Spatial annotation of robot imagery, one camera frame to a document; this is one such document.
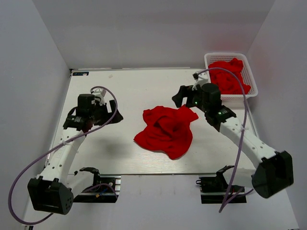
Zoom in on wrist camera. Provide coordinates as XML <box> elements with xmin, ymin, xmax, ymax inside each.
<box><xmin>90</xmin><ymin>87</ymin><xmax>106</xmax><ymax>106</ymax></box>
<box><xmin>192</xmin><ymin>70</ymin><xmax>209</xmax><ymax>90</ymax></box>

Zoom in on blue label sticker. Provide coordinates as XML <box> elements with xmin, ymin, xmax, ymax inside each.
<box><xmin>72</xmin><ymin>72</ymin><xmax>89</xmax><ymax>76</ymax></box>

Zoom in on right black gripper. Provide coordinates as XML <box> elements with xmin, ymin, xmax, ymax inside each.
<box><xmin>172</xmin><ymin>85</ymin><xmax>210</xmax><ymax>113</ymax></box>

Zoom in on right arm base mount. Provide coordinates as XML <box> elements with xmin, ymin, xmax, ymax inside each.
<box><xmin>196</xmin><ymin>165</ymin><xmax>247</xmax><ymax>204</ymax></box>

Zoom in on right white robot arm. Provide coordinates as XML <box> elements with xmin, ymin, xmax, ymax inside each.
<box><xmin>172</xmin><ymin>83</ymin><xmax>294</xmax><ymax>198</ymax></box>

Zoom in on red t shirts in basket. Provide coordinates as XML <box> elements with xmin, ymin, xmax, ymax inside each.
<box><xmin>209</xmin><ymin>58</ymin><xmax>251</xmax><ymax>95</ymax></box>

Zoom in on red t shirt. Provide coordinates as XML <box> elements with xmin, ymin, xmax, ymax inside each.
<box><xmin>134</xmin><ymin>105</ymin><xmax>199</xmax><ymax>160</ymax></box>

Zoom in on white plastic basket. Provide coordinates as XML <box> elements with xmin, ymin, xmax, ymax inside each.
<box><xmin>204</xmin><ymin>52</ymin><xmax>258</xmax><ymax>101</ymax></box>

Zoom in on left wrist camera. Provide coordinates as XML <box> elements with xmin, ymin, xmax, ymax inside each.
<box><xmin>90</xmin><ymin>87</ymin><xmax>106</xmax><ymax>106</ymax></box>

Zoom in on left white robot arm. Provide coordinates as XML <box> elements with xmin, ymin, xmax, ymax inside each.
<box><xmin>27</xmin><ymin>93</ymin><xmax>123</xmax><ymax>215</ymax></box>

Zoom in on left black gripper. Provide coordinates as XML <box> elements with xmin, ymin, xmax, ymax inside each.
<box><xmin>90</xmin><ymin>100</ymin><xmax>124</xmax><ymax>126</ymax></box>

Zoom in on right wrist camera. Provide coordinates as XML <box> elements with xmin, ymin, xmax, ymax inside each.
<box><xmin>192</xmin><ymin>70</ymin><xmax>209</xmax><ymax>90</ymax></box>

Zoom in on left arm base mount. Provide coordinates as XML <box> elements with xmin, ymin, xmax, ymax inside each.
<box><xmin>74</xmin><ymin>167</ymin><xmax>121</xmax><ymax>203</ymax></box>

